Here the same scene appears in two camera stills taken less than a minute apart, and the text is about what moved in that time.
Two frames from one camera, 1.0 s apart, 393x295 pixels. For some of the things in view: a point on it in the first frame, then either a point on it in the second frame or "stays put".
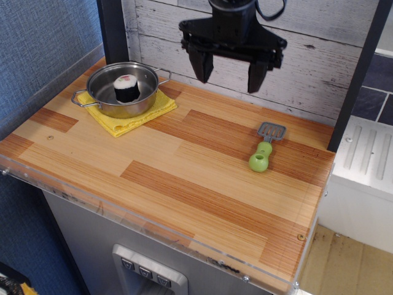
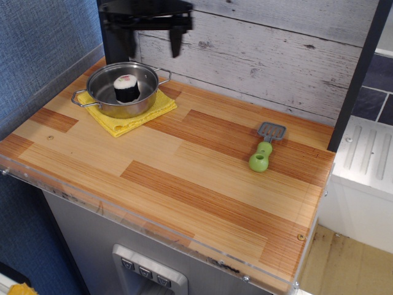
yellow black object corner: (13, 282) stays put
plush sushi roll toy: (126, 89) stays put
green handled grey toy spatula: (259, 161) stays put
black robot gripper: (234, 32) → (146, 15)
